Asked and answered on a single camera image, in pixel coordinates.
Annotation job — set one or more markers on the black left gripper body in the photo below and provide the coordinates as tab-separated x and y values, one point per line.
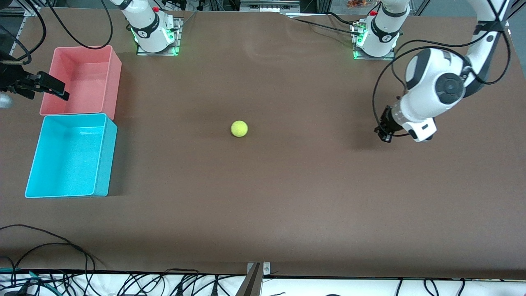
386	121

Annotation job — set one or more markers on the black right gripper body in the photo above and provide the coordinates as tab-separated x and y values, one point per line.
11	77

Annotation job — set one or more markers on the yellow-green tennis ball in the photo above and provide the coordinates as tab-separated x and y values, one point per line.
239	128

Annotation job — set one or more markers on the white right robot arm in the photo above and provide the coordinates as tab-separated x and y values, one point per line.
146	24

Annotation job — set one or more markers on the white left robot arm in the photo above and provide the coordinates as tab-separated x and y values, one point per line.
427	82

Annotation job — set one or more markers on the pink plastic bin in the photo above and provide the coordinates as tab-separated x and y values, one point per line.
86	86

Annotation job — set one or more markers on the blue plastic bin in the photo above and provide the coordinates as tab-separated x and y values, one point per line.
65	160

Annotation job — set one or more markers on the orange items in clear box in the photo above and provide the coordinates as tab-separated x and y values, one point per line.
358	4

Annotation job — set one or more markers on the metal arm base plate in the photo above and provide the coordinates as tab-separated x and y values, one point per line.
177	41
390	56

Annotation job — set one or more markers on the metal frame beam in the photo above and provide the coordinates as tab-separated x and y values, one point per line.
16	12

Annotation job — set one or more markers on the aluminium frame rail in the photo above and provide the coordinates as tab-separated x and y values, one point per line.
269	5

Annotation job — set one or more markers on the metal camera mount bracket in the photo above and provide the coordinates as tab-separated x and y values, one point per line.
257	271

